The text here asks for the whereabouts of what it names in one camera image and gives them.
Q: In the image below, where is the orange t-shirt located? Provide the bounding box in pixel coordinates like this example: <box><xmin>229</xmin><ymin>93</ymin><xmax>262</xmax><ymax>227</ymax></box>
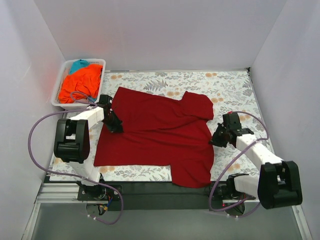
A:
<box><xmin>58</xmin><ymin>64</ymin><xmax>103</xmax><ymax>104</ymax></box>

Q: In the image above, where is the floral patterned table mat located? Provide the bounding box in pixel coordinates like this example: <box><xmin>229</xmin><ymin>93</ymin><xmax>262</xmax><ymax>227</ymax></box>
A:
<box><xmin>49</xmin><ymin>70</ymin><xmax>273</xmax><ymax>182</ymax></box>

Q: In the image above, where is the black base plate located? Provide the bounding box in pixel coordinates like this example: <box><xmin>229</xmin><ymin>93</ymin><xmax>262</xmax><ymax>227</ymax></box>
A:
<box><xmin>76</xmin><ymin>181</ymin><xmax>258</xmax><ymax>212</ymax></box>

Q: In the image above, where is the white plastic laundry basket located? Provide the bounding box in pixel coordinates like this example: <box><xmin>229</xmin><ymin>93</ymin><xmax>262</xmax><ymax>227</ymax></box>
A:
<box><xmin>51</xmin><ymin>58</ymin><xmax>107</xmax><ymax>112</ymax></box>

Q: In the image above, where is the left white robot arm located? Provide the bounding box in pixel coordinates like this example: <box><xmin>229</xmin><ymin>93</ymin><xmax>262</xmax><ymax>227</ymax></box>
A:
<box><xmin>53</xmin><ymin>94</ymin><xmax>123</xmax><ymax>200</ymax></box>

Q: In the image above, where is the teal t-shirt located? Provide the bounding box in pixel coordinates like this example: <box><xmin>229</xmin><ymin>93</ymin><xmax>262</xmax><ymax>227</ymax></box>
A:
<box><xmin>69</xmin><ymin>59</ymin><xmax>90</xmax><ymax>75</ymax></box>

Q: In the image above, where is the purple cable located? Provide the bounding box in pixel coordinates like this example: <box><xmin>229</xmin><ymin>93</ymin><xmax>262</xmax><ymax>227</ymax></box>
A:
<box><xmin>27</xmin><ymin>91</ymin><xmax>125</xmax><ymax>224</ymax></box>
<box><xmin>208</xmin><ymin>111</ymin><xmax>270</xmax><ymax>219</ymax></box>

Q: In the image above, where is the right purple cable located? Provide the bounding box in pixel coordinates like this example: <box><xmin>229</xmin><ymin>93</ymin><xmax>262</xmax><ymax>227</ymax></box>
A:
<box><xmin>208</xmin><ymin>111</ymin><xmax>270</xmax><ymax>219</ymax></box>

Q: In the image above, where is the aluminium frame rail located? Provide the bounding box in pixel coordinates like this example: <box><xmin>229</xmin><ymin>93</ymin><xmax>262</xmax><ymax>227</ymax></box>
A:
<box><xmin>36</xmin><ymin>182</ymin><xmax>80</xmax><ymax>204</ymax></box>

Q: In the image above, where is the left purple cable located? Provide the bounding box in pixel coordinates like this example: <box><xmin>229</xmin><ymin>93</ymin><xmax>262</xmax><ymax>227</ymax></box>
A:
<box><xmin>27</xmin><ymin>91</ymin><xmax>125</xmax><ymax>224</ymax></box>

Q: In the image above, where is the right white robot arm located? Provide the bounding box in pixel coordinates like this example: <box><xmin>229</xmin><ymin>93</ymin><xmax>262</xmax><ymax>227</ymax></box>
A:
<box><xmin>209</xmin><ymin>111</ymin><xmax>303</xmax><ymax>210</ymax></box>

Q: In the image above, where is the dark red t-shirt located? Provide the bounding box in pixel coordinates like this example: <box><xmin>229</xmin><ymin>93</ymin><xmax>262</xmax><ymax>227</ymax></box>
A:
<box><xmin>94</xmin><ymin>87</ymin><xmax>214</xmax><ymax>188</ymax></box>

